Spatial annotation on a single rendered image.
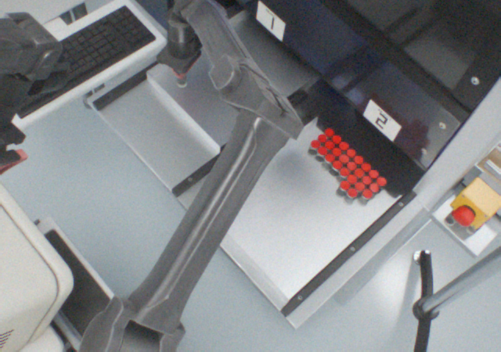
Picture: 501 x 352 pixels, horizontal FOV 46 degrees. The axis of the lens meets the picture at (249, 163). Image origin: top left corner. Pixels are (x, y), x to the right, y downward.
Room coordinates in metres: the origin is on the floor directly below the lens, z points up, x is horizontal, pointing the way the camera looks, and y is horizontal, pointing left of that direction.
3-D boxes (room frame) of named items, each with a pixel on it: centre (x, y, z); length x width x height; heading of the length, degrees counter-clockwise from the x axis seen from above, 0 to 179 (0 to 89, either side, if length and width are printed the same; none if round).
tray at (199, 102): (0.83, 0.06, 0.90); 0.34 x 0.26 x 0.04; 141
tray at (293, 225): (0.52, -0.13, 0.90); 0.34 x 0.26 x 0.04; 141
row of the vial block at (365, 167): (0.64, -0.23, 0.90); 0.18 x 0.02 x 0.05; 51
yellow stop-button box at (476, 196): (0.55, -0.47, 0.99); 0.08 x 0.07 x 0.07; 141
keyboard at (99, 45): (0.86, 0.48, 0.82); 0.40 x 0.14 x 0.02; 139
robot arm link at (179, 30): (0.79, 0.19, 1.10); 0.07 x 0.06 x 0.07; 176
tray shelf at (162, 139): (0.67, -0.02, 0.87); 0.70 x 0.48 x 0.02; 51
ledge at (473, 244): (0.57, -0.51, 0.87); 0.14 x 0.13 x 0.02; 141
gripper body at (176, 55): (0.78, 0.19, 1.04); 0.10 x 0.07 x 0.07; 157
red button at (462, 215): (0.51, -0.44, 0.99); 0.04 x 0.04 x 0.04; 51
